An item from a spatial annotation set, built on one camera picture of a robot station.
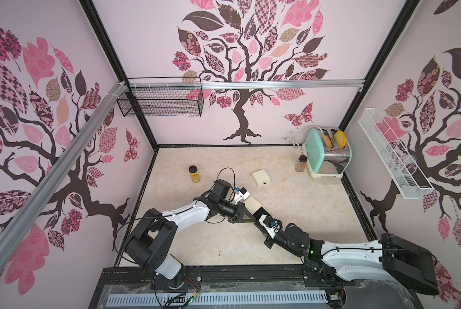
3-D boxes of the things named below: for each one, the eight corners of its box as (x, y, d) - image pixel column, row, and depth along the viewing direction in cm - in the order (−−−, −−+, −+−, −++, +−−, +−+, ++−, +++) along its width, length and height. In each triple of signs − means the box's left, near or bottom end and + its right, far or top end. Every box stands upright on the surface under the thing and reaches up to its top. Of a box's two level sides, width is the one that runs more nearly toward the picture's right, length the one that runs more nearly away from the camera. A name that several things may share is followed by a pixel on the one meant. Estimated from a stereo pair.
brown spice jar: (296, 172, 109) (300, 162, 102) (294, 165, 112) (298, 154, 105) (304, 172, 109) (308, 162, 102) (301, 164, 112) (306, 154, 105)
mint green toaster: (310, 178, 107) (322, 155, 92) (300, 147, 123) (309, 123, 108) (340, 178, 106) (357, 155, 91) (326, 147, 123) (338, 123, 108)
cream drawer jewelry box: (258, 187, 102) (259, 185, 100) (251, 176, 108) (251, 173, 105) (271, 182, 104) (271, 179, 102) (262, 171, 110) (263, 168, 108)
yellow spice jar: (191, 183, 104) (187, 172, 97) (192, 175, 108) (189, 165, 100) (199, 183, 104) (196, 172, 97) (200, 175, 108) (197, 165, 100)
